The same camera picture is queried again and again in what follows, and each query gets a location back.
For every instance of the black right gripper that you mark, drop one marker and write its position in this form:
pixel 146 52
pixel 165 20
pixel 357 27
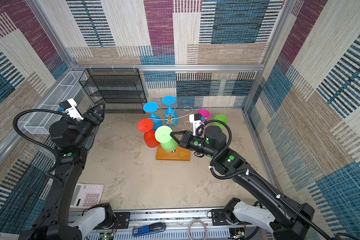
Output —
pixel 187 134

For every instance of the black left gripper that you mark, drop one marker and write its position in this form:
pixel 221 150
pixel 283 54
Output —
pixel 94 120

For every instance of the green wine glass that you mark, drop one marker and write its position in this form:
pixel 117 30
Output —
pixel 163 136
pixel 220 118

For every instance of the magenta wine glass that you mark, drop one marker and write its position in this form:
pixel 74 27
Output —
pixel 205 114

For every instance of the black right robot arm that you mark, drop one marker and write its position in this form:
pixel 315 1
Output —
pixel 285 218

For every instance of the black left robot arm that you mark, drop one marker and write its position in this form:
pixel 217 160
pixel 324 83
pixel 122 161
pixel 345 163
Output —
pixel 69 134

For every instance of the wooden rack base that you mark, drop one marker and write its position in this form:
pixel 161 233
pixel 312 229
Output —
pixel 179 154

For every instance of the back blue wine glass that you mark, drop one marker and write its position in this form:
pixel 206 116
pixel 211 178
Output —
pixel 170 101

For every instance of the blue wine glass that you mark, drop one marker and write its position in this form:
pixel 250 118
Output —
pixel 170 101
pixel 151 107

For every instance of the red wine glass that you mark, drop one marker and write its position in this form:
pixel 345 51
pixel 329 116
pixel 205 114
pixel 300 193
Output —
pixel 146 126

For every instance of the left blue wine glass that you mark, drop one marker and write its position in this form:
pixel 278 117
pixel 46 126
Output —
pixel 151 107

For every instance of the black mesh shelf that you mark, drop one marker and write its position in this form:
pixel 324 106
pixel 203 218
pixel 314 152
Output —
pixel 121 89

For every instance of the white pink calculator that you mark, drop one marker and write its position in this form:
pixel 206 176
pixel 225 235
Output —
pixel 86 195

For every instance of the blue black stapler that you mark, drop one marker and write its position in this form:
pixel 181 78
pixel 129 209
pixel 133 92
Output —
pixel 149 229

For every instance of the gold wire glass rack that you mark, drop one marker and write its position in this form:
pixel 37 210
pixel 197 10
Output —
pixel 161 113

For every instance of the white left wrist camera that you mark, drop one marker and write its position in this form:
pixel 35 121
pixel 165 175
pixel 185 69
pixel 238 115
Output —
pixel 69 107

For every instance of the white wire basket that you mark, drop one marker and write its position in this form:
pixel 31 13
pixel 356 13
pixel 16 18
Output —
pixel 67 88

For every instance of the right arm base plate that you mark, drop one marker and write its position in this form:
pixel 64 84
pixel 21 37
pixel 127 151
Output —
pixel 218 217

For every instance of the aluminium mounting rail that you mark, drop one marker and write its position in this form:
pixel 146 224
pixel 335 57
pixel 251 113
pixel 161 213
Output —
pixel 246 222

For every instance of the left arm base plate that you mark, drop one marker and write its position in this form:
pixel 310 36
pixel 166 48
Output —
pixel 121 220

